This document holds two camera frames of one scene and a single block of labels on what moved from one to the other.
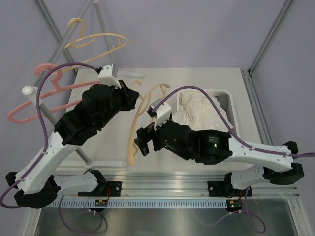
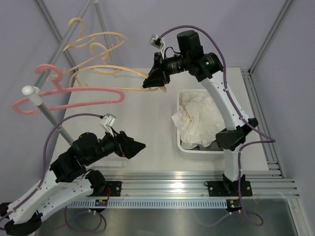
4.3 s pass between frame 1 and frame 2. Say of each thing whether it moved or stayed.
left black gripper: moved
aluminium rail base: stayed
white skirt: stayed
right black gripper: moved
